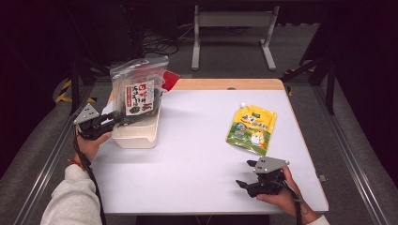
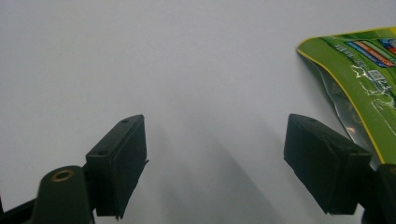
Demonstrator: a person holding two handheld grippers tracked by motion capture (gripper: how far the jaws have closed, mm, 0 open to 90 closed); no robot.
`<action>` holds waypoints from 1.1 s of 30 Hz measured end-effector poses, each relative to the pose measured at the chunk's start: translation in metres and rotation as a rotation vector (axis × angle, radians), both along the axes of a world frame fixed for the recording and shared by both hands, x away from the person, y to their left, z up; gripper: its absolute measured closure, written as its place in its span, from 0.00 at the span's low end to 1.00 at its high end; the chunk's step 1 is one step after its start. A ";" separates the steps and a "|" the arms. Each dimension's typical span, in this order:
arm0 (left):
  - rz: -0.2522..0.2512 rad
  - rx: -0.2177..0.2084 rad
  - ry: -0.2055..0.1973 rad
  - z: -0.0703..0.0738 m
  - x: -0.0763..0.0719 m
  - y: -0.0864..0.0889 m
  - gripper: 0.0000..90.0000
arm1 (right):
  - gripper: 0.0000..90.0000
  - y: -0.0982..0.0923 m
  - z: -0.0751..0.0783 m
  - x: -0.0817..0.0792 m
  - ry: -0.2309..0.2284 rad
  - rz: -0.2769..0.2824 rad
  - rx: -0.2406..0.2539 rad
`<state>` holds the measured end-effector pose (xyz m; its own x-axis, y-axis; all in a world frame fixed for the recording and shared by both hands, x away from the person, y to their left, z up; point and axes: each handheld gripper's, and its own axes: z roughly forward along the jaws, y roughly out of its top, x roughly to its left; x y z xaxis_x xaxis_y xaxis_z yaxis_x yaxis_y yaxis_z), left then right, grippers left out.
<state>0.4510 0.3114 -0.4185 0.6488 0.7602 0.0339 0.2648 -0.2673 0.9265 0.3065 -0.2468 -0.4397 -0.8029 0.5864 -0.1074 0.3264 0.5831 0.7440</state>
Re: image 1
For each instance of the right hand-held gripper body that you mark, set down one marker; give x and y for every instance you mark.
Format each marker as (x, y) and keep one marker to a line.
(269, 181)

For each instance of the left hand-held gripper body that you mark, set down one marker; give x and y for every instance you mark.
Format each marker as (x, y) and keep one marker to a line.
(87, 114)

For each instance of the white divided plastic container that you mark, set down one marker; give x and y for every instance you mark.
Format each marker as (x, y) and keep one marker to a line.
(137, 137)

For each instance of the clear bag of dark dried food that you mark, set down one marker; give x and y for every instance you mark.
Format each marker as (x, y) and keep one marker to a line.
(140, 97)

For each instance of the red seasoning packet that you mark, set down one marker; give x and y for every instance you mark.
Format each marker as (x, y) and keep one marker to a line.
(170, 80)

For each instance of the person's right hand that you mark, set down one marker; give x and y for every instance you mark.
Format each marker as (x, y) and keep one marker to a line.
(281, 201)

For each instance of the person's left hand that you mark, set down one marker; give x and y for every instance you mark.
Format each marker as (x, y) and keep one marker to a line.
(90, 146)

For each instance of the black metal stand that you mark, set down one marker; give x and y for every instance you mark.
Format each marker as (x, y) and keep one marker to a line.
(330, 87)
(74, 87)

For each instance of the yellow black hazard tape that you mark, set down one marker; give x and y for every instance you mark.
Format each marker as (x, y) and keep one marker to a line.
(62, 93)

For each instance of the yellow spouted sauce pouch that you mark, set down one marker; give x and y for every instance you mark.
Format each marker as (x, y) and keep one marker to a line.
(250, 128)

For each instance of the white table cover sheet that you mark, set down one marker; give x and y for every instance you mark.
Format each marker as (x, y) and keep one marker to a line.
(194, 156)

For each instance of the small grey metal bracket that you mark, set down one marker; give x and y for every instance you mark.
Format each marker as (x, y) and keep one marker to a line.
(322, 178)

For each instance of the aluminium floor rail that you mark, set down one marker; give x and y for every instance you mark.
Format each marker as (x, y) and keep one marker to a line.
(37, 187)
(353, 168)

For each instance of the white metal stand frame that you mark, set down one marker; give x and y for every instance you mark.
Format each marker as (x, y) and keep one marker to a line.
(233, 19)

